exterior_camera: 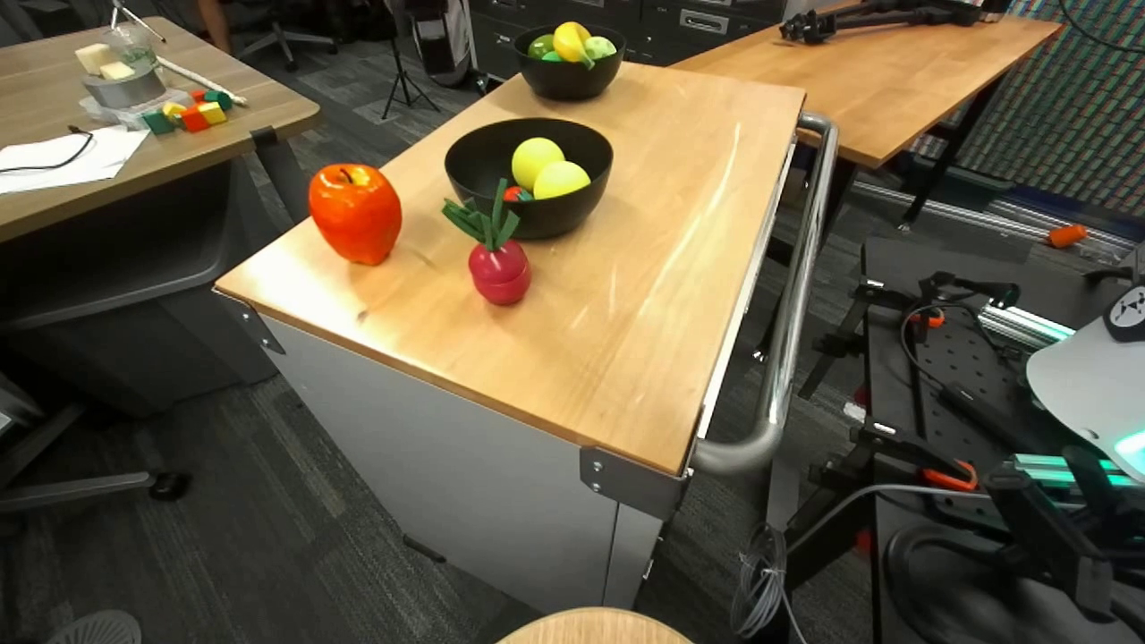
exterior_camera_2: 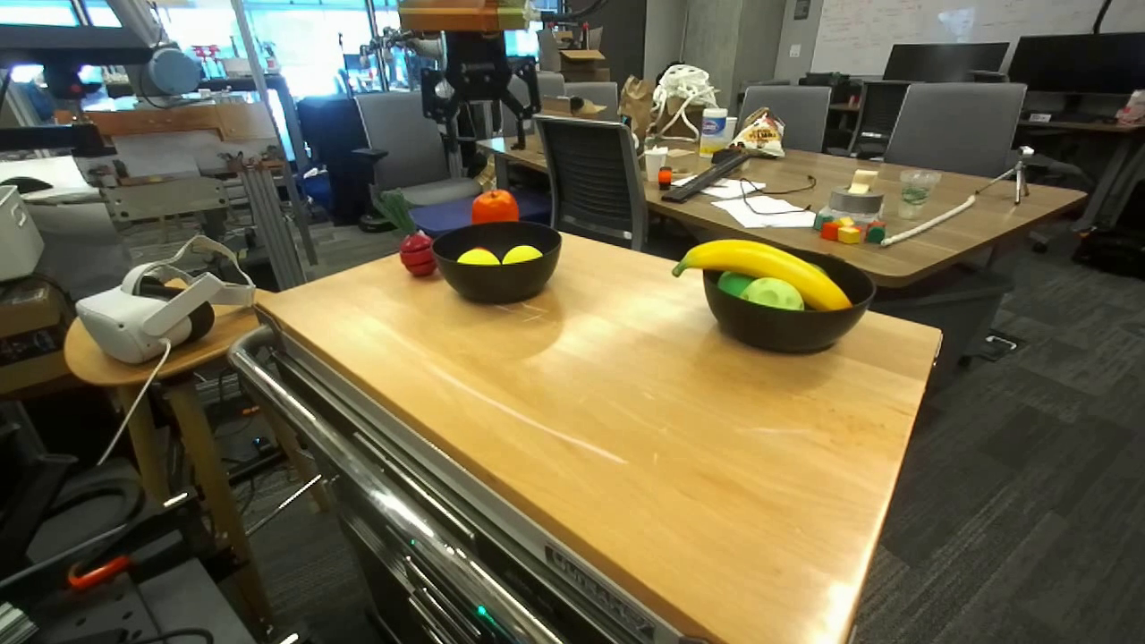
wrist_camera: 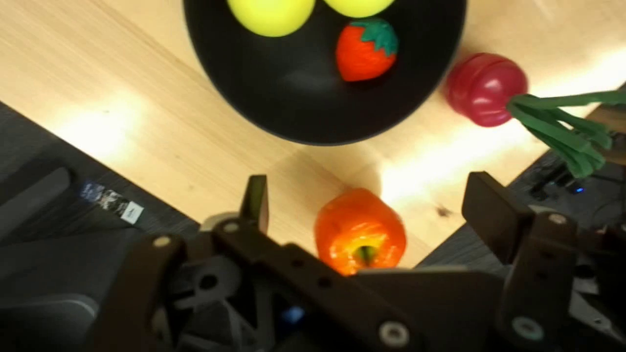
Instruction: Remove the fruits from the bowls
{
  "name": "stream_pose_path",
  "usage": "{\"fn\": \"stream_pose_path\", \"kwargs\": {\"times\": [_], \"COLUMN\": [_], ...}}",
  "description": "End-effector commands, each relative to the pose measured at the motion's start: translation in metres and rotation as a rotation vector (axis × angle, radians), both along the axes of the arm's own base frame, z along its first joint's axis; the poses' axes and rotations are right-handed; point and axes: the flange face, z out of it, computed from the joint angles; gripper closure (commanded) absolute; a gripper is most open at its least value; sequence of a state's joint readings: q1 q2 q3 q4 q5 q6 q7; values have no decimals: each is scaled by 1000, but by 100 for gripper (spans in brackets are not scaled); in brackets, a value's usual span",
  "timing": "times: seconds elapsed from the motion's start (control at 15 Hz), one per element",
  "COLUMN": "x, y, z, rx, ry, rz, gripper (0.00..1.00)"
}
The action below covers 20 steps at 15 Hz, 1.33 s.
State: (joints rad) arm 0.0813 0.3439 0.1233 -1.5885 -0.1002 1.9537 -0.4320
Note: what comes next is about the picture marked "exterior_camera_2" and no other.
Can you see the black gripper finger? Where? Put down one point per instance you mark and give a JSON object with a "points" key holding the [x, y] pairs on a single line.
{"points": [[438, 93], [516, 93]]}

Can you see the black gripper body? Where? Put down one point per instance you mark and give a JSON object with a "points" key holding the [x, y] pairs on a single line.
{"points": [[477, 64]]}

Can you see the orange bell pepper toy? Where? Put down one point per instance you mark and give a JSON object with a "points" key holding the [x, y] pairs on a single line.
{"points": [[496, 208]]}

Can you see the red radish toy green leaves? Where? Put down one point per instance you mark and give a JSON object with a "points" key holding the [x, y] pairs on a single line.
{"points": [[421, 254]]}

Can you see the black plastic bowl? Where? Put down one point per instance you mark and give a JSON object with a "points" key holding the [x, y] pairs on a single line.
{"points": [[496, 285], [789, 329]]}

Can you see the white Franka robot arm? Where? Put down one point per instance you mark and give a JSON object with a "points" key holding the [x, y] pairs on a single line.
{"points": [[173, 70]]}

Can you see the gray office chair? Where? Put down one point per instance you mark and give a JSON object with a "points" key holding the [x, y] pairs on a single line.
{"points": [[789, 111], [405, 144], [954, 126]]}

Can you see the black mesh office chair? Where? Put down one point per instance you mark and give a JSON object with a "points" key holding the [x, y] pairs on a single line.
{"points": [[591, 181]]}

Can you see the white paper sheet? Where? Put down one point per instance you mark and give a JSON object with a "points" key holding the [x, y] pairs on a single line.
{"points": [[763, 211]]}

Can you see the yellow banana toy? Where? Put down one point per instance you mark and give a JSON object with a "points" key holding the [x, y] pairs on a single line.
{"points": [[763, 264]]}

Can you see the clear plastic container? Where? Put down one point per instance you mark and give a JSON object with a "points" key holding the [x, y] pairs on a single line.
{"points": [[861, 198]]}

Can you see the colourful toy blocks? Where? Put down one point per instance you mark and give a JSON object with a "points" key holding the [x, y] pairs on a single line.
{"points": [[849, 231]]}

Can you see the white cart wooden top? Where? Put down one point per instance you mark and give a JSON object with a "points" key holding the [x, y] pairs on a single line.
{"points": [[620, 440]]}

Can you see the white VR headset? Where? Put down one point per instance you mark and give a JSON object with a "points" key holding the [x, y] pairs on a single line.
{"points": [[143, 316]]}

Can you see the clear plastic cup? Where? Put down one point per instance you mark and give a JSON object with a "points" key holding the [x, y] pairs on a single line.
{"points": [[918, 184]]}

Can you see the round wooden stool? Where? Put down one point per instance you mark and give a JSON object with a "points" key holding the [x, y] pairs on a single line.
{"points": [[118, 369]]}

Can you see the black computer monitor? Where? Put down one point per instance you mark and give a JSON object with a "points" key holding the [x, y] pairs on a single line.
{"points": [[948, 57], [1073, 57]]}

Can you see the white thin stick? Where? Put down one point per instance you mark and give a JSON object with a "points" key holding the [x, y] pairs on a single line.
{"points": [[943, 220]]}

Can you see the light wooden office desk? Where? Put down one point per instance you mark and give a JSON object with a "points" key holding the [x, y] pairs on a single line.
{"points": [[954, 227]]}

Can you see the small silver tripod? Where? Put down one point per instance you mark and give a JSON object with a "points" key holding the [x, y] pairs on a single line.
{"points": [[1024, 173]]}

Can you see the yellow wrist camera mount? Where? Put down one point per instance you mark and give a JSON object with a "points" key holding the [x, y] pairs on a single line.
{"points": [[467, 18]]}

